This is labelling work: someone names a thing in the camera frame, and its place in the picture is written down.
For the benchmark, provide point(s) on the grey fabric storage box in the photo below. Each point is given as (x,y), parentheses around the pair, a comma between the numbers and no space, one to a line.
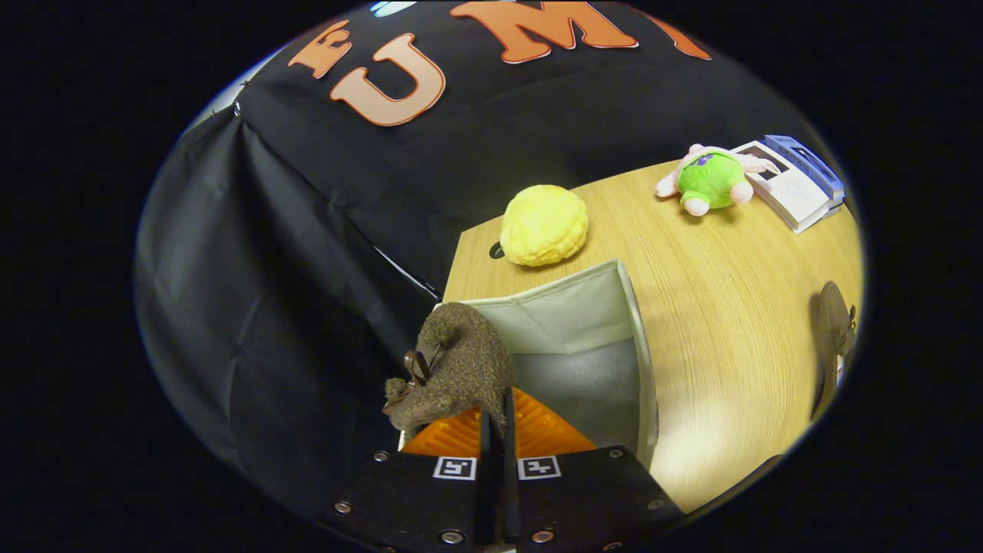
(568,376)

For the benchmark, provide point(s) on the green and pink plush toy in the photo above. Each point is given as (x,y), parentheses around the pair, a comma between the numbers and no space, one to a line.
(710,180)

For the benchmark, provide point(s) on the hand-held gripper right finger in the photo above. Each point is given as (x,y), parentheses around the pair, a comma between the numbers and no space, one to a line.
(509,491)

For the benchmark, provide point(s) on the white book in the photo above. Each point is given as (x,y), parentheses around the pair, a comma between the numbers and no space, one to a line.
(791,196)

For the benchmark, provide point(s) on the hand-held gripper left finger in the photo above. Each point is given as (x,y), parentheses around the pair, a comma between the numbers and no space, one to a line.
(488,491)

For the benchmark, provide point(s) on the brown shoe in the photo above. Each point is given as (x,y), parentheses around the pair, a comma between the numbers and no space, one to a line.
(831,330)
(468,361)

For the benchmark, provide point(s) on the blue book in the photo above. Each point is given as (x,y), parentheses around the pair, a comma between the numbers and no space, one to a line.
(810,165)

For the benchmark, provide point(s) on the yellow plush bread toy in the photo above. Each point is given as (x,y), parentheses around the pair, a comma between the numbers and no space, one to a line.
(544,226)

